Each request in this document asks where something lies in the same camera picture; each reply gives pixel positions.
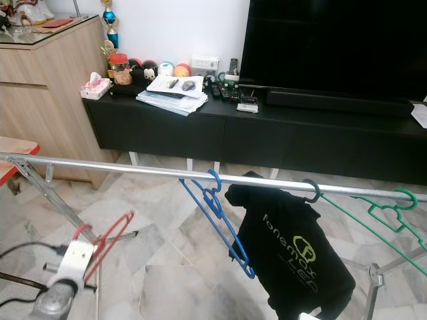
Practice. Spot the red plastic hanger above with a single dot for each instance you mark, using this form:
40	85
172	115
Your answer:
120	230

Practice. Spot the blue plastic hanger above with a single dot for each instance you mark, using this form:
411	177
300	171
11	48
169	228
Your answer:
219	180

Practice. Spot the black plastic hanger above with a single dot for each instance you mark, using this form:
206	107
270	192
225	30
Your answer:
319	192

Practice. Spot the green plastic hanger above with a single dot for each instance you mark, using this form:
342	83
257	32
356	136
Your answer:
415	200

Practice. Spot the folding table marble top red edge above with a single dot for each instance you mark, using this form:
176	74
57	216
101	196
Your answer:
13	160

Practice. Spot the light wooden cabinet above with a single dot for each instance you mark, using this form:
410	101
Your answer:
47	86

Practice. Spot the silver metal clothes rack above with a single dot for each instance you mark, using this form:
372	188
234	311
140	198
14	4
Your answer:
107	167

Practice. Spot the pink tissue box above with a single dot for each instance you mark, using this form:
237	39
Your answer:
95	88

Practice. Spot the red lidded snack jar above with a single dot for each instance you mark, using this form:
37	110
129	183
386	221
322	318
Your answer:
119	70

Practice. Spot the stack of white papers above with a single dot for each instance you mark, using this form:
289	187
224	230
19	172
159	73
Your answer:
160	88

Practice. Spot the blue gold trophy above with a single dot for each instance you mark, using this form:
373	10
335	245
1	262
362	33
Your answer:
110	18

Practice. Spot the white blue round toy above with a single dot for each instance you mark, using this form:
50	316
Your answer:
165	68

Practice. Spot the orange ball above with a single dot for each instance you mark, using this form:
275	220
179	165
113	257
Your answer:
182	70

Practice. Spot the white power socket box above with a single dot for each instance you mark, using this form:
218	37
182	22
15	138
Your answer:
205	65

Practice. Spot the black low television console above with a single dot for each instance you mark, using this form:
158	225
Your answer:
240	143

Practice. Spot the black remote control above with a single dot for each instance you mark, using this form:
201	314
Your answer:
233	66

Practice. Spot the small white flat device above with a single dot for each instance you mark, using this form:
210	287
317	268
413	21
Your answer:
248	107

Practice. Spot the black T-shirt large green logo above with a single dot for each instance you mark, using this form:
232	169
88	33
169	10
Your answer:
293	253

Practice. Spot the black soundbar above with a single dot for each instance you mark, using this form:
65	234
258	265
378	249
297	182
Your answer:
340	104

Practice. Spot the black flat screen television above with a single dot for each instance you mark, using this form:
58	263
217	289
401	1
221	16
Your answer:
327	46

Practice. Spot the white paper sheet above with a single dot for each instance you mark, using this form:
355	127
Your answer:
420	114

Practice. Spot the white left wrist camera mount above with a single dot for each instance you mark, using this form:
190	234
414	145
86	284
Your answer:
75	261

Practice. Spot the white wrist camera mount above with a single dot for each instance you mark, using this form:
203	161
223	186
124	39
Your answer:
75	261
309	316

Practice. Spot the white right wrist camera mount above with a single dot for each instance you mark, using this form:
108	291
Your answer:
309	316

